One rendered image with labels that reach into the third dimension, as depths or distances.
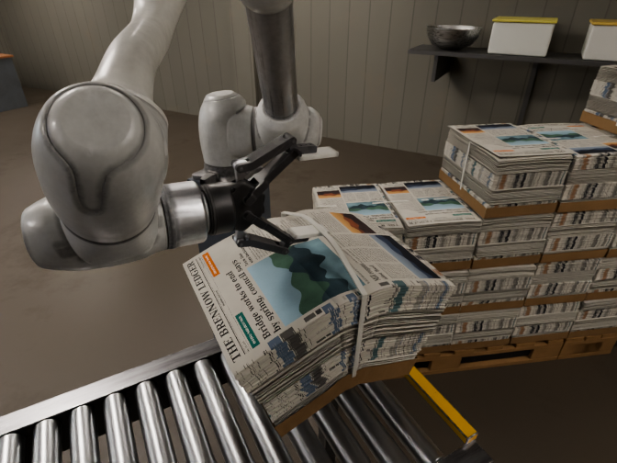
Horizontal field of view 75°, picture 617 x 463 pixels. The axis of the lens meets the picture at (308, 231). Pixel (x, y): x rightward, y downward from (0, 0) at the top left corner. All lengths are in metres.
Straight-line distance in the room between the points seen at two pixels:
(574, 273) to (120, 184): 1.86
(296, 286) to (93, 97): 0.41
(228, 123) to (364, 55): 3.45
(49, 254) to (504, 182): 1.37
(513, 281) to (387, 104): 3.12
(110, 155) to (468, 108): 4.20
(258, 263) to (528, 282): 1.38
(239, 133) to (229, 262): 0.63
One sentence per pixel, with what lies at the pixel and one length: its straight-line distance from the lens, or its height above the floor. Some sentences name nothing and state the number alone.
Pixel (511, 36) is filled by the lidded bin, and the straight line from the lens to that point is 3.68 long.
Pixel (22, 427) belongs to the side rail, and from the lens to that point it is 1.07.
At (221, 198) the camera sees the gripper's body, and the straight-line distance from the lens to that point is 0.57.
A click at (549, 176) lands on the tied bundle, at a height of 0.98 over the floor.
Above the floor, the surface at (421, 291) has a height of 1.11.
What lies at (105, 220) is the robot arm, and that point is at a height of 1.37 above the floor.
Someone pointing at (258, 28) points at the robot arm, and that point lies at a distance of 0.97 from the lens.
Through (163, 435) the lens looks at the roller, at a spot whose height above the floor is 0.80.
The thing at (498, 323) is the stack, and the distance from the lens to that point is 2.00.
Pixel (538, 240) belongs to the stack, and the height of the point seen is 0.72.
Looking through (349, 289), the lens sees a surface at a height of 1.15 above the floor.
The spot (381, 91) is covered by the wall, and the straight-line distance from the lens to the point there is 4.62.
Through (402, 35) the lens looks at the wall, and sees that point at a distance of 4.49.
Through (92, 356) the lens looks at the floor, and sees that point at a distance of 2.33.
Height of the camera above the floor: 1.55
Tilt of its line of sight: 31 degrees down
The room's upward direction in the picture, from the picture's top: straight up
